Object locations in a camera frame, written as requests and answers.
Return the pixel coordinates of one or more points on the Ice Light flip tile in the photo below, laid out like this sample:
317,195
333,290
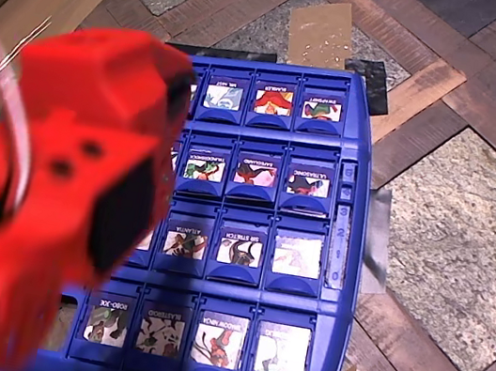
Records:
176,157

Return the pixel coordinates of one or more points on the Blasteroid flip tile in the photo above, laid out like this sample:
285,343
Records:
160,335

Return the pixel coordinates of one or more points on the grey duct tape piece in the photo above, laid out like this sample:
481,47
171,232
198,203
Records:
378,245

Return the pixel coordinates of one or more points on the orange SO-100 robot arm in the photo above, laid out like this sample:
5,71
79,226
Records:
72,127

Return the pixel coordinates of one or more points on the flat brown tape piece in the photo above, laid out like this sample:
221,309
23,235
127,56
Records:
319,31

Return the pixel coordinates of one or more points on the Robo-Joe flip tile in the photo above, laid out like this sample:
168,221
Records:
106,326

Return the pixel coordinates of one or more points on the black tape piece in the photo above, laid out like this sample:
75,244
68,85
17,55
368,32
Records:
371,89

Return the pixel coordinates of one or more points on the Atlantia flip tile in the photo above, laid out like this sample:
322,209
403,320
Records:
186,244

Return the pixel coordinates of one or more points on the Sir Stretch flip tile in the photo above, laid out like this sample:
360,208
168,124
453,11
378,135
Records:
239,251

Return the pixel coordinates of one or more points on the Shadow Ninja flip tile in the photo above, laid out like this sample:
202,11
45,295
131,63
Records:
218,342

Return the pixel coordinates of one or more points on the Rumbler flip tile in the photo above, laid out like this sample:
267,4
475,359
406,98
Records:
274,101

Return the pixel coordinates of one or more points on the glossy character flip tile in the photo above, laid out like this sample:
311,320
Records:
297,255
281,353

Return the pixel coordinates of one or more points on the Thundershock flip tile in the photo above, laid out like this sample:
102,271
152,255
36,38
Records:
204,169

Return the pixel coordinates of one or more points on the blue guessing game board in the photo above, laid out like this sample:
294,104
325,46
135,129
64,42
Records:
331,314

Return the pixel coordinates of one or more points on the Swapshift flip tile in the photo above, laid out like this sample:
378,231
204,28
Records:
321,109

